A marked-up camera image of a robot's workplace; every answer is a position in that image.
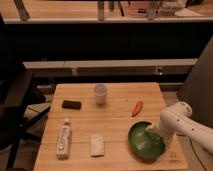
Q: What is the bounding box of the green ceramic bowl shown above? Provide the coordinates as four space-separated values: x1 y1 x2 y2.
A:
128 121 166 161

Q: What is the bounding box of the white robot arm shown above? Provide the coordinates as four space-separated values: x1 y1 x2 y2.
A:
146 101 213 154

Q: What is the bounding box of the orange carrot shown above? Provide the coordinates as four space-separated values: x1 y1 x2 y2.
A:
132 101 143 117

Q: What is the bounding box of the grey cabinet right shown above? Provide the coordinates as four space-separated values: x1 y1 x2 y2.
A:
177 45 213 128

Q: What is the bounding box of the white sponge block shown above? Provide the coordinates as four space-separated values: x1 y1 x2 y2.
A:
90 134 104 157

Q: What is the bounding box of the black rectangular block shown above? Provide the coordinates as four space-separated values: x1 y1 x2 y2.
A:
62 100 81 109

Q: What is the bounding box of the white plastic bottle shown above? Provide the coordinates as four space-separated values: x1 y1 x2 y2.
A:
56 118 71 160

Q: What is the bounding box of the black office chair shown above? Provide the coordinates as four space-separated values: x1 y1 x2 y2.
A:
0 14 50 171

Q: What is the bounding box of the black cable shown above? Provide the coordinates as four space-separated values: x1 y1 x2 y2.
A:
189 138 208 171

